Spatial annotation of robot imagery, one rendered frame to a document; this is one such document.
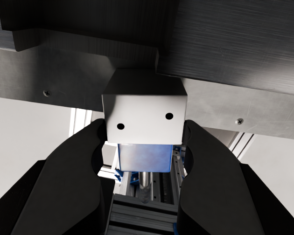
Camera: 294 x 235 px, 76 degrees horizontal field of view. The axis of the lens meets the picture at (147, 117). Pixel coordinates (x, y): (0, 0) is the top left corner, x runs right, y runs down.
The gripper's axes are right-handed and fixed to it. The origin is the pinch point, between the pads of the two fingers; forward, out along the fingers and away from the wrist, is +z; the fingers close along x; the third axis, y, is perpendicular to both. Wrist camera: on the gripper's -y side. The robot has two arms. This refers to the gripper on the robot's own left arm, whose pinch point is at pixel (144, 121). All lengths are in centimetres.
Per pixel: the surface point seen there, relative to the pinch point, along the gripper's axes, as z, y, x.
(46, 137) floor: 85, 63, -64
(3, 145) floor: 84, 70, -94
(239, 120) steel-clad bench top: 4.6, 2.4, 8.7
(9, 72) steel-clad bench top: 4.6, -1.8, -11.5
